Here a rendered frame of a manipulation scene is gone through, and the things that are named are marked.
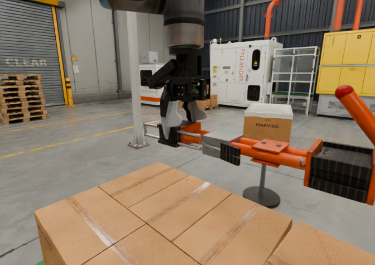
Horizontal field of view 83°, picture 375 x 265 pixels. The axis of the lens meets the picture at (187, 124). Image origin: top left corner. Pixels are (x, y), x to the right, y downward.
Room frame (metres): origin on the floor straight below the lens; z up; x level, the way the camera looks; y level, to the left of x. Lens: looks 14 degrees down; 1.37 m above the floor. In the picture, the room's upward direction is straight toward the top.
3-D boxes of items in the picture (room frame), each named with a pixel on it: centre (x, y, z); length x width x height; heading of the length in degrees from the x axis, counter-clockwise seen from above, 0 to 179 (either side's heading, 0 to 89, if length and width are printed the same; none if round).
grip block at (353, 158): (0.30, -0.24, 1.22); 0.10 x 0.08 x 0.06; 139
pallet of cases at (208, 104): (8.20, -0.43, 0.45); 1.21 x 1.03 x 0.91; 50
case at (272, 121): (2.10, -0.83, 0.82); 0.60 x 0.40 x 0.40; 157
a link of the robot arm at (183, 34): (0.51, 0.01, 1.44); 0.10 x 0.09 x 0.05; 138
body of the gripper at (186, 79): (0.51, 0.00, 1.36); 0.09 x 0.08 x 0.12; 48
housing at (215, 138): (0.44, -0.08, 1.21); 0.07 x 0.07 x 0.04; 49
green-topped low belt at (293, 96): (7.29, -3.58, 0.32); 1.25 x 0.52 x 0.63; 50
